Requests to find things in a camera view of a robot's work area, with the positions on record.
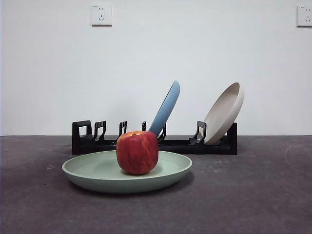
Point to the red apple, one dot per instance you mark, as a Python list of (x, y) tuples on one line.
[(136, 153)]

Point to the green plate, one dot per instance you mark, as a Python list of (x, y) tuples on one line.
[(97, 175)]

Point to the blue plate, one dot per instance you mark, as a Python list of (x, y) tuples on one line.
[(167, 107)]

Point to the black plate rack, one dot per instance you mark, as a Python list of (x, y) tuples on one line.
[(195, 148)]

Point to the cream plate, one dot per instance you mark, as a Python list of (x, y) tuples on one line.
[(223, 117)]

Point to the white wall socket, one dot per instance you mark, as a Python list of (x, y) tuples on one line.
[(102, 15), (305, 16)]

